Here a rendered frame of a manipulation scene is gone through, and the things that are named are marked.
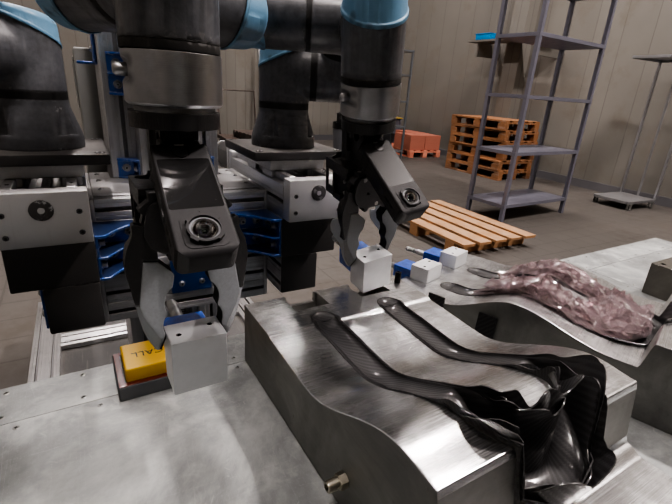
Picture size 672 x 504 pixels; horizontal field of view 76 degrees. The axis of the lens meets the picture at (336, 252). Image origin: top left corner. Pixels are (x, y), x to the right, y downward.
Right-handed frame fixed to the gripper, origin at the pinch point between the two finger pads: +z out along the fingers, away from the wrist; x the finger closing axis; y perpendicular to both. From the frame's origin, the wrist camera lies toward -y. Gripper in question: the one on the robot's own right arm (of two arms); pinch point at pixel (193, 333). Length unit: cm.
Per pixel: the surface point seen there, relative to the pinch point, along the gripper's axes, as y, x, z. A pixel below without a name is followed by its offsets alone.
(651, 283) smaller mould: 0, -96, 12
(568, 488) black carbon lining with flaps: -25.8, -21.4, 4.7
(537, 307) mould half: -4.4, -48.0, 5.5
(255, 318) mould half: 10.1, -10.1, 6.0
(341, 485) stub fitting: -13.3, -9.2, 10.7
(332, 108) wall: 885, -536, 25
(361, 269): 10.3, -26.4, 1.8
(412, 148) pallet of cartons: 621, -566, 79
